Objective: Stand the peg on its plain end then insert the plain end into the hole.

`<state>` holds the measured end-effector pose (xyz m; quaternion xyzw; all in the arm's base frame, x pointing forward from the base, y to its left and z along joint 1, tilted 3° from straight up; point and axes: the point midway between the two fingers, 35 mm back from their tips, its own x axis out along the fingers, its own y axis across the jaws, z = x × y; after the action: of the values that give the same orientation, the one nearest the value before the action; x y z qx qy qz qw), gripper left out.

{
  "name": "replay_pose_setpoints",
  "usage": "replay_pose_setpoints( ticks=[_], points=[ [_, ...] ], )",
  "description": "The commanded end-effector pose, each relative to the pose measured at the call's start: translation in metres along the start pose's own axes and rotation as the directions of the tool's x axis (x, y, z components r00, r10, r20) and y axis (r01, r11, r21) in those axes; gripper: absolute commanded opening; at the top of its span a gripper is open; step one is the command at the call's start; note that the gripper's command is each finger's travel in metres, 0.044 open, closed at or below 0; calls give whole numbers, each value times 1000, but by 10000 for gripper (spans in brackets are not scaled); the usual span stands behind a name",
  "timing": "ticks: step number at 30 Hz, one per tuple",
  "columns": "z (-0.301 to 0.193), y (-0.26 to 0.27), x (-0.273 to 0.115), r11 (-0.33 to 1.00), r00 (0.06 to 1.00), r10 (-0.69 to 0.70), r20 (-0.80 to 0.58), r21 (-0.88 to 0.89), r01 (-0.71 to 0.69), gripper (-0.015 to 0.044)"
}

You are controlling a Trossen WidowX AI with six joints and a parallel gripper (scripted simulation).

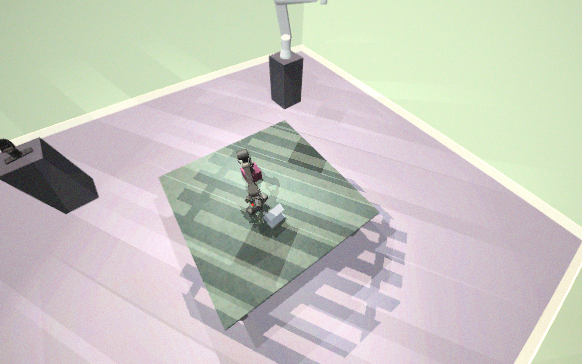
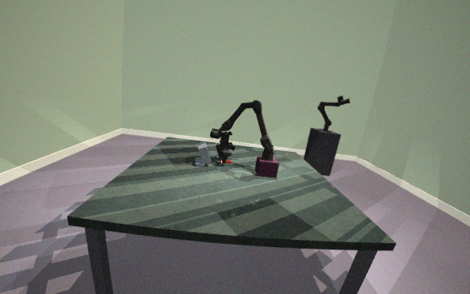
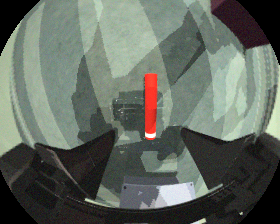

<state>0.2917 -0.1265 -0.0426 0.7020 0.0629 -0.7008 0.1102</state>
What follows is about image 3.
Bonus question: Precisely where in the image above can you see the light grey sloped panel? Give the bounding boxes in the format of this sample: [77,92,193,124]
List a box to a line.
[119,176,196,209]

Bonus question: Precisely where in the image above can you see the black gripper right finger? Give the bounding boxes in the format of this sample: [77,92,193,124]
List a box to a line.
[180,127,257,190]

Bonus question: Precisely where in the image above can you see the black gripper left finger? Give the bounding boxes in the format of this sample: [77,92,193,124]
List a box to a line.
[34,129,116,201]

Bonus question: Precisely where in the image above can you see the red peg with white band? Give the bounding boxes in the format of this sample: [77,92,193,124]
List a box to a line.
[144,73,157,140]

